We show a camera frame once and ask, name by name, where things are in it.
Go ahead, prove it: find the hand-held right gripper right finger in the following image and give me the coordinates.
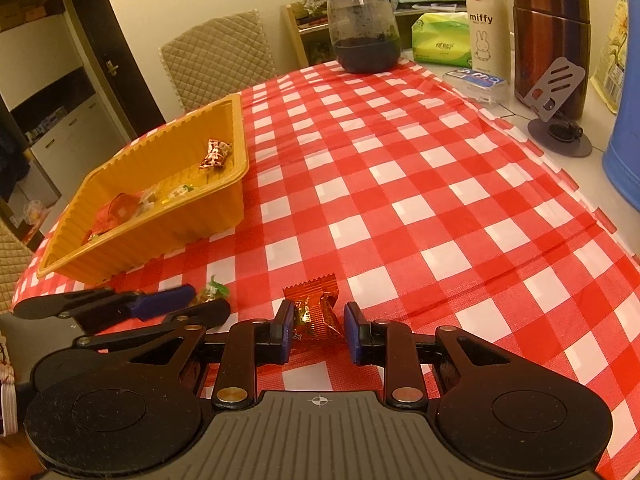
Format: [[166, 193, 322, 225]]
[[344, 301, 511, 411]]

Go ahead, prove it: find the dark glass jar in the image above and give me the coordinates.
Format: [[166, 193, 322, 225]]
[[326, 0, 402, 74]]

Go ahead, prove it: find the orange plastic tray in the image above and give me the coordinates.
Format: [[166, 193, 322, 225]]
[[36, 92, 251, 283]]

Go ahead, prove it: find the white rabbit print bottle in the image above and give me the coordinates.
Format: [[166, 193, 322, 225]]
[[464, 0, 511, 86]]

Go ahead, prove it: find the grey phone stand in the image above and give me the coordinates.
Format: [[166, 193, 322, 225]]
[[522, 56, 593, 157]]

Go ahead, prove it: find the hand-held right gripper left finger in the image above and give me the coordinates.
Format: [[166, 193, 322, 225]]
[[127, 300, 296, 411]]

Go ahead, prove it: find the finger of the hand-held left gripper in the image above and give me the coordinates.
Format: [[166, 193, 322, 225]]
[[72, 299, 232, 351], [12, 284, 197, 333]]

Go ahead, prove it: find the quilted beige chair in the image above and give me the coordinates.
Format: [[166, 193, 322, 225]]
[[0, 220, 35, 313], [159, 9, 277, 113]]

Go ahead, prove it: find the green-tipped candy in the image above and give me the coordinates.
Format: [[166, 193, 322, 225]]
[[197, 275, 231, 306]]

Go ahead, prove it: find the large red snack packet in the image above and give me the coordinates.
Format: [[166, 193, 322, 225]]
[[95, 192, 143, 228]]

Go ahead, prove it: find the blue plastic container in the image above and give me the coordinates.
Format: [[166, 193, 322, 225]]
[[601, 0, 640, 211]]

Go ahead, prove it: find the red white checkered tablecloth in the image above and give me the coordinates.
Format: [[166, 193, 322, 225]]
[[12, 57, 640, 480]]

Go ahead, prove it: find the white cabinet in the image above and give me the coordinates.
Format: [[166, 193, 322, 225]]
[[0, 10, 131, 201]]

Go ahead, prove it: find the red gold foil candy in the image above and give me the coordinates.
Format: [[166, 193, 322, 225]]
[[200, 138, 233, 173]]

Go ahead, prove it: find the clear snack packet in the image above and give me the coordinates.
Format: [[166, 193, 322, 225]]
[[137, 185, 163, 211]]

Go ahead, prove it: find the yellow printed bag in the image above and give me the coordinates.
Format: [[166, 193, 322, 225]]
[[590, 0, 628, 113]]

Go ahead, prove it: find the clear box blue label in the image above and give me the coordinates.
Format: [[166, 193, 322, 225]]
[[444, 66, 511, 106]]

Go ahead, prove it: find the dark red candy packet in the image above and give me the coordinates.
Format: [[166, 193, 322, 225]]
[[282, 272, 346, 343]]

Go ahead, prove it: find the striped cloth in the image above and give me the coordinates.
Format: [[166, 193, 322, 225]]
[[0, 335, 26, 436]]

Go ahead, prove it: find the dark door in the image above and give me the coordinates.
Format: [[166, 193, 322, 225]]
[[70, 0, 166, 141]]

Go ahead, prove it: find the green tissue pack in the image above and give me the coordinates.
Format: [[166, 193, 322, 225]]
[[411, 11, 473, 67]]

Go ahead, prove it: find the brown metallic thermos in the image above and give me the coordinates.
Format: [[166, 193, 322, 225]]
[[510, 0, 592, 121]]

